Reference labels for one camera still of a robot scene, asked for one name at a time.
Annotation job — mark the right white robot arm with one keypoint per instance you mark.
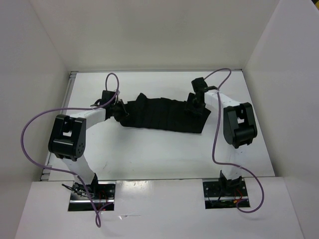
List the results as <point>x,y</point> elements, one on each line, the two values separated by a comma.
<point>239,129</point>

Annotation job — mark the black pleated skirt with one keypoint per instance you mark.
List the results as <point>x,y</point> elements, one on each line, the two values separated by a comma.
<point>163,114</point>

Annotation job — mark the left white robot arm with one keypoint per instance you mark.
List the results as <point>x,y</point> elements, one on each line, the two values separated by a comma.
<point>68,141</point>

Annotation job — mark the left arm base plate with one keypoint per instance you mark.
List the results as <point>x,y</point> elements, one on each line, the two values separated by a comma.
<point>104,198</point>

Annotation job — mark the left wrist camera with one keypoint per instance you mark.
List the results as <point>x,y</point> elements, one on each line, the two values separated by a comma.
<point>107,96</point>

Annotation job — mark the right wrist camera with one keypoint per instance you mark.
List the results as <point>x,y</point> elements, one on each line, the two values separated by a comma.
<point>200,86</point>

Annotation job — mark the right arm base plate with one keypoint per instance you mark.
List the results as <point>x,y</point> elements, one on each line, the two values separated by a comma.
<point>217,198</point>

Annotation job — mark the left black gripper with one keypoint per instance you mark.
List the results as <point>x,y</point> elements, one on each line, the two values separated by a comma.
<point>124,113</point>

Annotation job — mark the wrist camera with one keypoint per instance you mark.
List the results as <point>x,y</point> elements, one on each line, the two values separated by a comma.
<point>200,86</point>
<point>107,96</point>

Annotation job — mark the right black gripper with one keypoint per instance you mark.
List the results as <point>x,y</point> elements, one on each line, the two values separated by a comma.
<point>189,105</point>

